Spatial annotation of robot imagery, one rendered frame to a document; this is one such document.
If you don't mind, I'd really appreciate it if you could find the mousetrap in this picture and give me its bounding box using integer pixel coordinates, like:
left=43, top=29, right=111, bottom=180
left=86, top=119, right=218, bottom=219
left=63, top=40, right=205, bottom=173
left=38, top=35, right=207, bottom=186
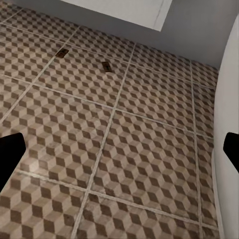
left=102, top=62, right=112, bottom=72
left=56, top=48, right=68, bottom=58

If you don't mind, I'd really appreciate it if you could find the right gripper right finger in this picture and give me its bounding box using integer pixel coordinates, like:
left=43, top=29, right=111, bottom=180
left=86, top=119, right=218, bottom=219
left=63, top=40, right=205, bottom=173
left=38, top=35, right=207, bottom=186
left=223, top=132, right=239, bottom=173

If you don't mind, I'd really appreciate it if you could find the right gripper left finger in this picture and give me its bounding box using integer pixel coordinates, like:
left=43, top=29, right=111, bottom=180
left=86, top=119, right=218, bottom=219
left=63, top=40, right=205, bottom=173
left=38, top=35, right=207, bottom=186
left=0, top=132, right=26, bottom=192

